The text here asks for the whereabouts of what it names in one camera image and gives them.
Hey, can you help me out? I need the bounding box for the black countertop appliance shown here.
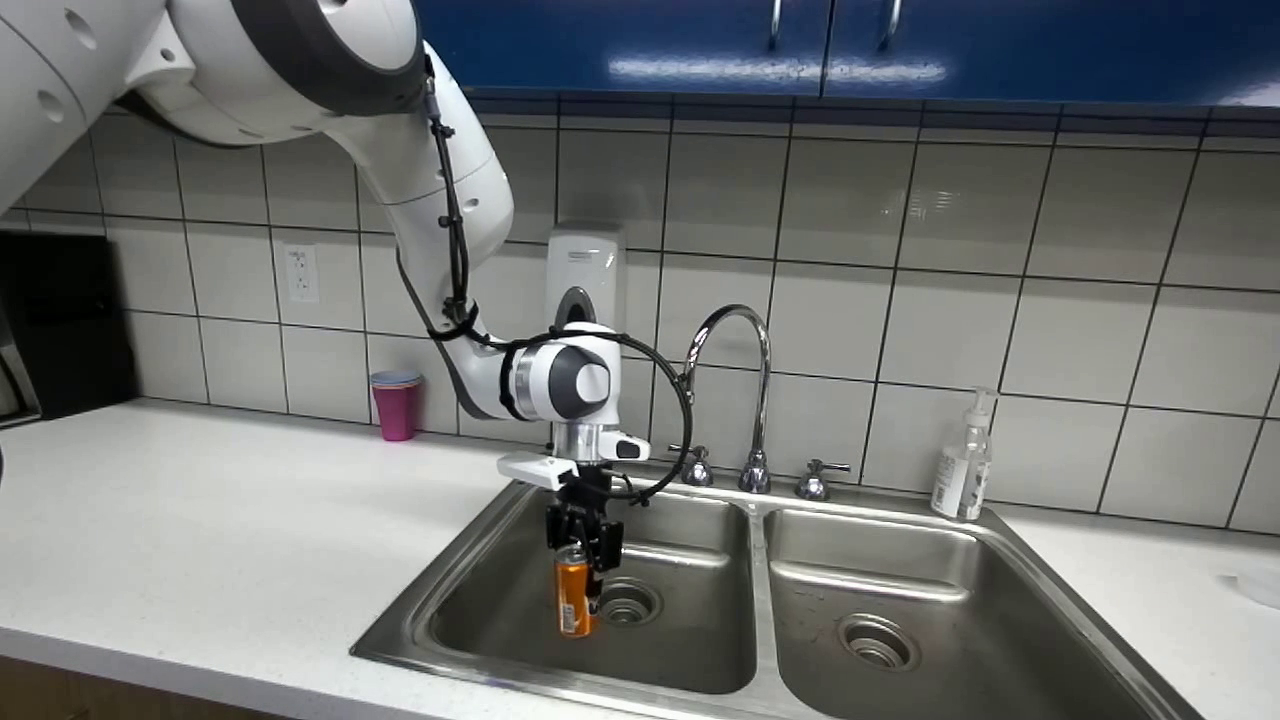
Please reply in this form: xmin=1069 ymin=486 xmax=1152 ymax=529
xmin=0 ymin=230 xmax=144 ymax=432

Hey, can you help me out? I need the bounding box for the pink plastic cup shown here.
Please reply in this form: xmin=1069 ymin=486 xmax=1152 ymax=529
xmin=365 ymin=367 xmax=428 ymax=443

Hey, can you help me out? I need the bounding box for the stainless steel double sink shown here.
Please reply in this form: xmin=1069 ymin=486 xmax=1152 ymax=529
xmin=350 ymin=449 xmax=1203 ymax=720

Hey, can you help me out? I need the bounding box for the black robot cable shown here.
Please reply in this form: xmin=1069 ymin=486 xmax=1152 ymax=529
xmin=391 ymin=112 xmax=696 ymax=514

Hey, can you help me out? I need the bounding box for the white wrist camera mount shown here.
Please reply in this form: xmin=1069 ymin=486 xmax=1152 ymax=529
xmin=496 ymin=428 xmax=657 ymax=496

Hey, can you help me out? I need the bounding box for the blue upper cabinet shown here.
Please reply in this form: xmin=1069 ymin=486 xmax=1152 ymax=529
xmin=410 ymin=0 xmax=1280 ymax=118

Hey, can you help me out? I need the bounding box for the white wall power outlet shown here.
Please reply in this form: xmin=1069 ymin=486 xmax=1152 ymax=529
xmin=278 ymin=240 xmax=324 ymax=322

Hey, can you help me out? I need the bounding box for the orange bottle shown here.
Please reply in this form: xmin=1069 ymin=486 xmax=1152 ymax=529
xmin=553 ymin=553 xmax=600 ymax=639

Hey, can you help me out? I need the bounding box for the clear pump soap bottle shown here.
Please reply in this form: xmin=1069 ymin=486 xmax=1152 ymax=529
xmin=927 ymin=390 xmax=1000 ymax=525

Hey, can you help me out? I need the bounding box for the chrome faucet handle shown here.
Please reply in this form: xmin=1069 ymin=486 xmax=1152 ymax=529
xmin=672 ymin=440 xmax=716 ymax=487
xmin=794 ymin=457 xmax=856 ymax=504

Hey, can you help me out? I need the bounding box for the chrome gooseneck faucet spout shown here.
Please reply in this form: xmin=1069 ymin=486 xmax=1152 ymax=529
xmin=678 ymin=300 xmax=782 ymax=496

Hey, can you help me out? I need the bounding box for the white wall soap dispenser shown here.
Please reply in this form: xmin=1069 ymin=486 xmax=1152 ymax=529
xmin=542 ymin=231 xmax=625 ymax=336

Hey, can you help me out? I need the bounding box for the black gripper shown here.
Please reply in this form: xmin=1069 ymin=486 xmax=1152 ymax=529
xmin=542 ymin=466 xmax=629 ymax=600

